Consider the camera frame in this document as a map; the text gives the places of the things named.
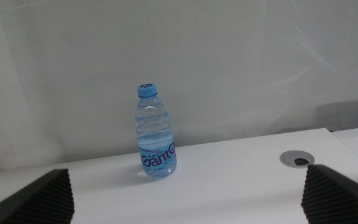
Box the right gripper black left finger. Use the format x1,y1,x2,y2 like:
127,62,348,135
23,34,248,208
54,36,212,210
0,169,75,224

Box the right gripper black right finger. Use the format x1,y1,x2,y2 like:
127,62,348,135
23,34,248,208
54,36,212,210
301,164,358,224

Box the clear water bottle blue cap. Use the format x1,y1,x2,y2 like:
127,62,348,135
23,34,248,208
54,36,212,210
135,83,178,179

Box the white fabric backdrop curtain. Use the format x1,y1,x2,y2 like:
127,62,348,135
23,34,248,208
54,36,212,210
0,0,358,175

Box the silver round cable grommet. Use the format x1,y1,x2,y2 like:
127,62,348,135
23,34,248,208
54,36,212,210
279,150,316,169

